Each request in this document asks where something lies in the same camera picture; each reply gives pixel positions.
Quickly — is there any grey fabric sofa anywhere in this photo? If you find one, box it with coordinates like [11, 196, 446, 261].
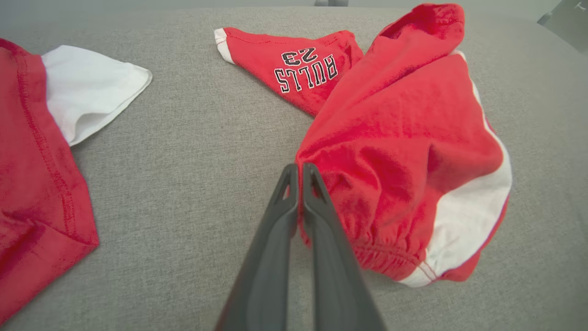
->
[0, 5, 588, 331]

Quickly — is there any dark grey background object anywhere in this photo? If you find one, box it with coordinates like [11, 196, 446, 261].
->
[537, 0, 588, 56]

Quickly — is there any red and white shirt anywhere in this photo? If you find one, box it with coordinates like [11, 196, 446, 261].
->
[214, 2, 514, 289]
[0, 38, 153, 325]

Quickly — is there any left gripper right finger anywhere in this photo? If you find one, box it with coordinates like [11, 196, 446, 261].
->
[301, 162, 387, 331]

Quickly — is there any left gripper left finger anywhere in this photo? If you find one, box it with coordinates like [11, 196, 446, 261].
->
[215, 163, 302, 331]

